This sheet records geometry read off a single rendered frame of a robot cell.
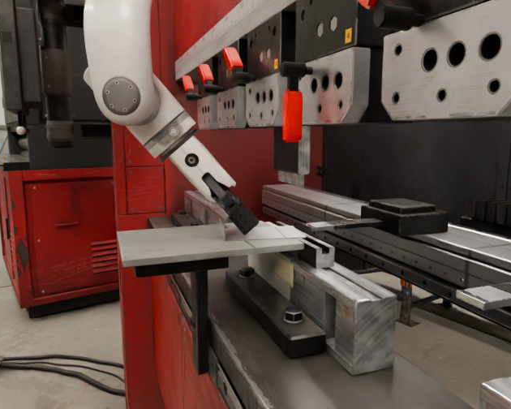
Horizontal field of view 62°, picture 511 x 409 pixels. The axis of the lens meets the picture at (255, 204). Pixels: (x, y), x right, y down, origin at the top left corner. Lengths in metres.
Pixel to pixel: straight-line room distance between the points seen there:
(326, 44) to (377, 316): 0.33
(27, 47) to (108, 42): 1.12
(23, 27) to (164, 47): 0.47
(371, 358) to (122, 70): 0.46
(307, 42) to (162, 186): 1.03
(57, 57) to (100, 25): 1.49
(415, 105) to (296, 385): 0.33
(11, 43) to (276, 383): 1.40
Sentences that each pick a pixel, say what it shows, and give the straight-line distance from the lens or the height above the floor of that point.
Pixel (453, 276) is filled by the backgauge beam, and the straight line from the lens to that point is 0.78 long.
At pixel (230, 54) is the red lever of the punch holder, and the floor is 1.30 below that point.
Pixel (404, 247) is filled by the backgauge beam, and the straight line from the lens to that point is 0.86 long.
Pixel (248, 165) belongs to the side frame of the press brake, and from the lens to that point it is 1.60.
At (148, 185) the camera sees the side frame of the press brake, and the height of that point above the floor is 0.99.
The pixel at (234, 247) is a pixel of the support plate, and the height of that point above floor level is 1.00.
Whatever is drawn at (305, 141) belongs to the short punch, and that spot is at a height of 1.15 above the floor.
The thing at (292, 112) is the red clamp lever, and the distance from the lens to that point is 0.54.
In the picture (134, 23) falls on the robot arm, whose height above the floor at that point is 1.30.
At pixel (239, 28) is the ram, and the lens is 0.87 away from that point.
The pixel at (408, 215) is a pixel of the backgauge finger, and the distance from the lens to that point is 0.80.
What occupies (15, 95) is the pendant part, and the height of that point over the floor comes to 1.29.
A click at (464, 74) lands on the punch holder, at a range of 0.37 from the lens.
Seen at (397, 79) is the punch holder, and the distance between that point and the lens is 0.42.
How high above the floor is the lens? 1.16
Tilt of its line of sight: 9 degrees down
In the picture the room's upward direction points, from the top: straight up
